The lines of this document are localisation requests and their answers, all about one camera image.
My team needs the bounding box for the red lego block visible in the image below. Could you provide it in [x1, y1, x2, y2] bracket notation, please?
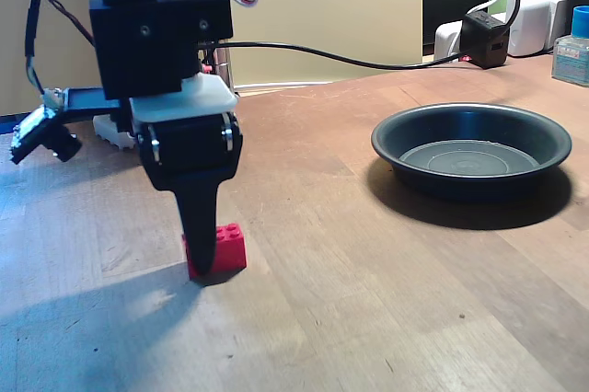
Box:
[181, 222, 248, 283]

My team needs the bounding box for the white charger block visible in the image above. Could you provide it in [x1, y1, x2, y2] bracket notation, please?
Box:
[504, 0, 554, 58]

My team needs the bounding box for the metal pole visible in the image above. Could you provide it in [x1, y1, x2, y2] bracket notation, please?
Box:
[214, 40, 234, 92]

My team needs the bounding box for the blue strip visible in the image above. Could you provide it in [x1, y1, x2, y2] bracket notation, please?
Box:
[0, 114, 24, 135]

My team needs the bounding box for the white power strip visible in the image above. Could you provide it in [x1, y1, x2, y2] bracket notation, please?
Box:
[433, 19, 466, 62]

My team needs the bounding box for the dark round metal pan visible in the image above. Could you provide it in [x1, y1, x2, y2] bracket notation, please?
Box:
[370, 102, 573, 203]

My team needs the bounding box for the black cube power adapter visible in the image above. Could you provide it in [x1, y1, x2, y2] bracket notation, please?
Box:
[461, 9, 511, 70]

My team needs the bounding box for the clear bottle with blue cap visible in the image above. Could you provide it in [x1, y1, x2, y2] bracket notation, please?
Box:
[550, 5, 589, 88]

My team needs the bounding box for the long black cable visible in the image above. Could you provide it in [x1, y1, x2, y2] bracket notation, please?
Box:
[202, 40, 466, 71]

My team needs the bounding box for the black gripper camera with mount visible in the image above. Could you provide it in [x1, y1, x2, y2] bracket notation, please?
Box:
[9, 86, 121, 167]

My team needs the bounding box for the black camera cable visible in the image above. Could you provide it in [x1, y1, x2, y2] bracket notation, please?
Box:
[25, 0, 59, 94]

